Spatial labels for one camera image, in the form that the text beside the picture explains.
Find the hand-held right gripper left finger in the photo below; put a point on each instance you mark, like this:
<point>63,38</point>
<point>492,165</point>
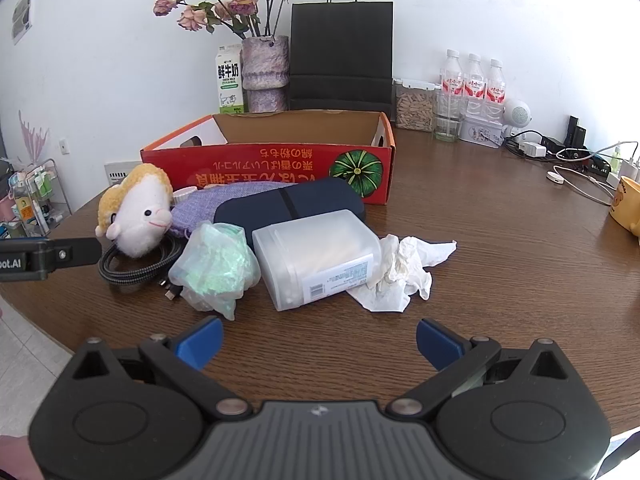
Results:
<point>202,342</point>

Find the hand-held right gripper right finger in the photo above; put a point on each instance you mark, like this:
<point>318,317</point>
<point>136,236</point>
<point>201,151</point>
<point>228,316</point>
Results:
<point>437,345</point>

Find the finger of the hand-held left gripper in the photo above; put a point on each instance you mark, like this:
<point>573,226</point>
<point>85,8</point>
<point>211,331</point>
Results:
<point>75,251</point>

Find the clear plastic bag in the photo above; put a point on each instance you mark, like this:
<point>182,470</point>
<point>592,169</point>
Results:
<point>215,265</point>

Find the yellow white plush sheep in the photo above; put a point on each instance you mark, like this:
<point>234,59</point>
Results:
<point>145,210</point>

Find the white tissue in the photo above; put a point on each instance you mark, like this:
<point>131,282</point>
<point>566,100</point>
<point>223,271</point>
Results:
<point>400,270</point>

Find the white threaded bottle cap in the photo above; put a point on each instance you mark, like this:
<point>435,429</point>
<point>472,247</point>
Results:
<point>186,191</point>

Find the purple woven fabric pouch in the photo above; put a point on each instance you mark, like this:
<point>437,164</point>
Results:
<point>200,207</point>

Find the translucent plastic box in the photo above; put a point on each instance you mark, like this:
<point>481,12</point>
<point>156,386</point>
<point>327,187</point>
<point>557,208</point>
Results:
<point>310,245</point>

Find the navy zip case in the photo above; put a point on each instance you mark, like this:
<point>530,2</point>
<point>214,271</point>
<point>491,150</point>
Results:
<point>260,205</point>

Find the red cardboard box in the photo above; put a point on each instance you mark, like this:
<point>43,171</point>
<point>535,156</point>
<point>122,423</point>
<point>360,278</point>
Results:
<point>280,160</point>

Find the pink dried grass sprig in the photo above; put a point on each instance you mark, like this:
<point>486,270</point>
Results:
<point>32,140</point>

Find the white printed tin box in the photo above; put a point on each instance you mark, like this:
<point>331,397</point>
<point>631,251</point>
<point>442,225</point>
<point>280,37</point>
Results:
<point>480,132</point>

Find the clear glass cup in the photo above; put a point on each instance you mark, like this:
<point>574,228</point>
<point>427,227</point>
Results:
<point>446,127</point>

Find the white charger adapter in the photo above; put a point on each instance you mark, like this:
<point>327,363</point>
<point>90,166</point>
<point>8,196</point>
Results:
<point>534,149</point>

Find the white green milk carton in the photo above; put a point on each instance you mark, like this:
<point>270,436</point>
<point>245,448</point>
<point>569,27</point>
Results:
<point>229,75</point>

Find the yellow mug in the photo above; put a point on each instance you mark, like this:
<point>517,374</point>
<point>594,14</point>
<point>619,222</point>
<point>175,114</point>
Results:
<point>626,205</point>

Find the clear jar of seeds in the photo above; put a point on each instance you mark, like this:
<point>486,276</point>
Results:
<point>412,107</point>

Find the white round speaker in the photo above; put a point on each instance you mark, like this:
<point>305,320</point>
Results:
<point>517,112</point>

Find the black upright device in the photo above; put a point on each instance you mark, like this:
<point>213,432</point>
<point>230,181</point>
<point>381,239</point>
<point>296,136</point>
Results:
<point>576,132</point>

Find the white plug adapter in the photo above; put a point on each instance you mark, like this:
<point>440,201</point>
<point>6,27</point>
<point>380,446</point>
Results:
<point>627,167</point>

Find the purple textured vase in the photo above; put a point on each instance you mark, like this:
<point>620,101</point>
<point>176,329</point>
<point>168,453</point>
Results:
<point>265,70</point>

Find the black paper bag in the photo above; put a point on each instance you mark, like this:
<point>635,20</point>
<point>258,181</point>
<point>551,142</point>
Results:
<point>340,45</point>

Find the white wall socket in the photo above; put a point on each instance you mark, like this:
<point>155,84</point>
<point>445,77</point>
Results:
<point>63,146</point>

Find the wall poster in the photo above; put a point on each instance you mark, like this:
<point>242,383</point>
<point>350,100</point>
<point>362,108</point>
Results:
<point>22,12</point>

